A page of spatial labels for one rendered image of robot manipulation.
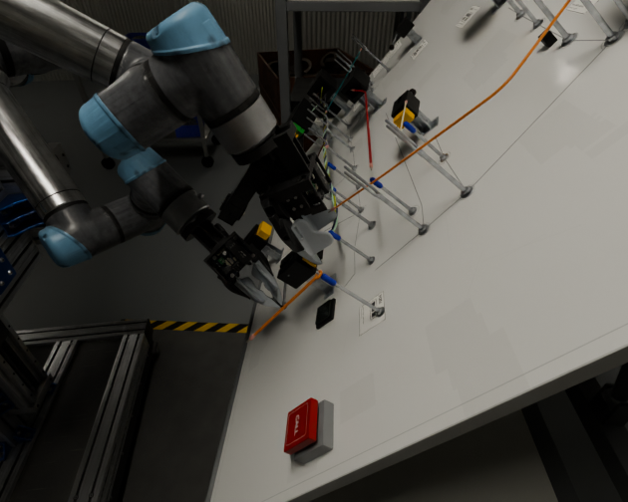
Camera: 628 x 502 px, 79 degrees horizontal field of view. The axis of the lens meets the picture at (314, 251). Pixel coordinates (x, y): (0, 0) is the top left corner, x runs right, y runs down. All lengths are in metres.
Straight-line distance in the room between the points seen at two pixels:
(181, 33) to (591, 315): 0.44
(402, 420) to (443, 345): 0.08
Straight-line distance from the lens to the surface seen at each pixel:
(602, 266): 0.36
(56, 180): 0.78
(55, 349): 2.00
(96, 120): 0.50
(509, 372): 0.36
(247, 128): 0.46
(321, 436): 0.48
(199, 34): 0.45
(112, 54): 0.61
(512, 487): 0.88
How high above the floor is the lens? 1.55
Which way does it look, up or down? 38 degrees down
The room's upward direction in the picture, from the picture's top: straight up
